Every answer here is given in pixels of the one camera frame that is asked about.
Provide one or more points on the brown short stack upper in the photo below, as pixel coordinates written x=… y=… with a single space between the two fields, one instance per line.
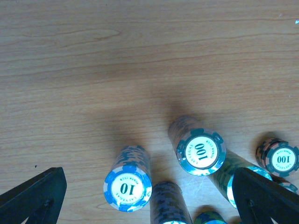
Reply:
x=278 y=157

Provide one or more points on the brown tall chip stack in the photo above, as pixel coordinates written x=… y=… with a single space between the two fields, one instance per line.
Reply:
x=200 y=151

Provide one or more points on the blue short stack left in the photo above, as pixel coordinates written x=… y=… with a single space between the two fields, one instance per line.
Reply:
x=209 y=217

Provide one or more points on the purple chip stack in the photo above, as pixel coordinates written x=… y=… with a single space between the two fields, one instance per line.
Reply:
x=128 y=185
x=167 y=205

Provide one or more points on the brown short stack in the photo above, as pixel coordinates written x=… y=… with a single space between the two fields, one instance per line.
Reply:
x=284 y=183
x=278 y=157

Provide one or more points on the green tall chip stack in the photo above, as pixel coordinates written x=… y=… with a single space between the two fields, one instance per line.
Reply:
x=223 y=177

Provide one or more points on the purple chip stack upper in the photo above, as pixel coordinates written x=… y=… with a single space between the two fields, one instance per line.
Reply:
x=128 y=185

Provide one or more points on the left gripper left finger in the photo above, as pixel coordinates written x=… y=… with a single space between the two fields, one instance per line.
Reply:
x=37 y=201

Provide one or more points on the brown short stack lower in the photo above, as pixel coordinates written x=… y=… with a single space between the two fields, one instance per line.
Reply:
x=284 y=183

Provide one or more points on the purple chip stack lower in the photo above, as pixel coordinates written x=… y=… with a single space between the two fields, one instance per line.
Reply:
x=167 y=205

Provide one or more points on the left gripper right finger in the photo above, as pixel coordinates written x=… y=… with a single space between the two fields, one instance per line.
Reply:
x=261 y=201

